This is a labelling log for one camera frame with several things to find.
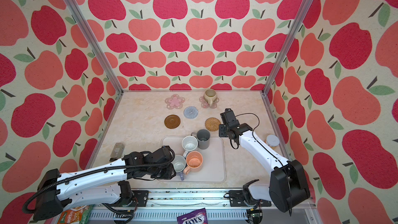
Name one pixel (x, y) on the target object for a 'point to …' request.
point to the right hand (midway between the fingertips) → (228, 128)
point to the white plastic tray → (213, 169)
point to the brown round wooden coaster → (172, 121)
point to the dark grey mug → (203, 137)
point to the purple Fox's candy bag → (196, 216)
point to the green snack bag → (79, 215)
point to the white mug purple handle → (179, 164)
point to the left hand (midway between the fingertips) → (177, 177)
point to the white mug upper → (189, 143)
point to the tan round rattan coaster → (212, 124)
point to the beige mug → (210, 96)
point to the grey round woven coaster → (190, 112)
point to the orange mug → (194, 160)
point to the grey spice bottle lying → (117, 151)
